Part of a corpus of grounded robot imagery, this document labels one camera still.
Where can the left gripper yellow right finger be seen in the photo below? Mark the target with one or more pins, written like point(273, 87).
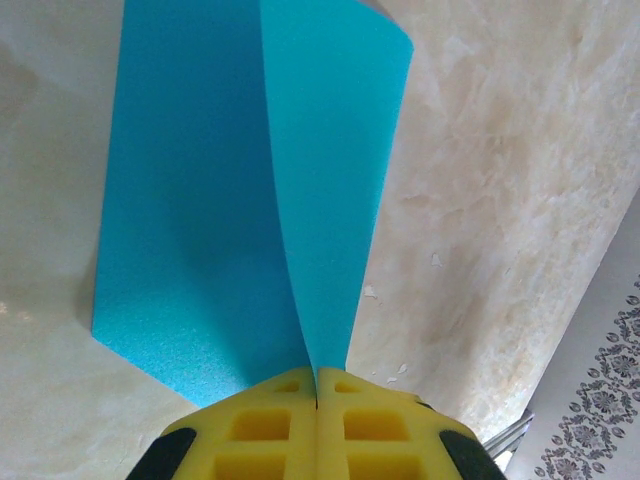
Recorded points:
point(340, 425)

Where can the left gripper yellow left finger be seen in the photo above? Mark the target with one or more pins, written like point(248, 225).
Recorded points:
point(225, 425)

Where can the blue paper sheet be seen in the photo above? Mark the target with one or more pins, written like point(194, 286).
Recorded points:
point(200, 200)

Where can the aluminium frame side rail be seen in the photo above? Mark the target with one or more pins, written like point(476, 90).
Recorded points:
point(510, 435)

